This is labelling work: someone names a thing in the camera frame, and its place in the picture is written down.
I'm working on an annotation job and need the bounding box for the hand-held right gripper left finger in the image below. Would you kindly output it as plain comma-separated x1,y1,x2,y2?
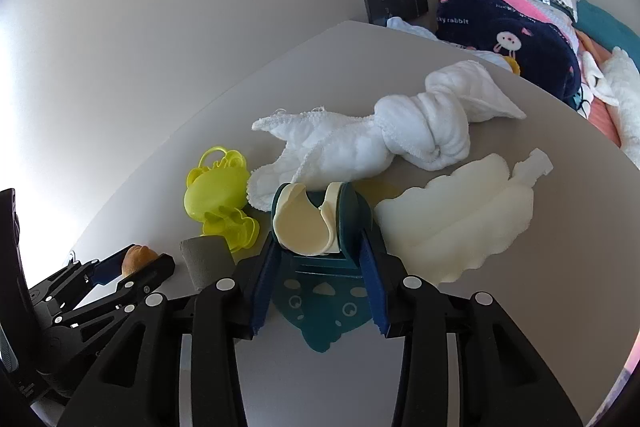
57,239,282,427

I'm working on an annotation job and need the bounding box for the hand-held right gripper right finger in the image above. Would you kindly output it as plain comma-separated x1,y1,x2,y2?
357,229,583,427

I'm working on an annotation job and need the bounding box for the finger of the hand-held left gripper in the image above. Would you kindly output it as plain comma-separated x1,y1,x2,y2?
55,254,177,334
27,247,133,304

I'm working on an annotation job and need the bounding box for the brown squishy toy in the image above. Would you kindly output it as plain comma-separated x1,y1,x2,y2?
122,245,156,278

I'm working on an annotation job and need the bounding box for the teal tape dispenser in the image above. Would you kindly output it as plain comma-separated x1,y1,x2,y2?
270,181,388,353

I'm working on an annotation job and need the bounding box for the yellow-green crab toy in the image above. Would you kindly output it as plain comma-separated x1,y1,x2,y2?
186,147,261,252

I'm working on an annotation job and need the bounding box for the white knotted towel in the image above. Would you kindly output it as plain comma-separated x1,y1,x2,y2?
245,61,527,212

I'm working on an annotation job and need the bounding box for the small white cloth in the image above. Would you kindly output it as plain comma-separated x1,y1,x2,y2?
386,16,438,40

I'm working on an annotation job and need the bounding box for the navy printed blanket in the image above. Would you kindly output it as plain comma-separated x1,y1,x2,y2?
435,0,582,108

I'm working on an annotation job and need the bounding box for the white plush toy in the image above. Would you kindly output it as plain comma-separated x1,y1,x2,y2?
582,47,640,168

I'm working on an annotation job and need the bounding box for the light blue folded cloth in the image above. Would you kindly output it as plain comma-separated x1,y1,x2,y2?
545,4,577,38

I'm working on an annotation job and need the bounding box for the teal blanket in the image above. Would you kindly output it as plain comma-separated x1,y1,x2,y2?
527,0,640,62

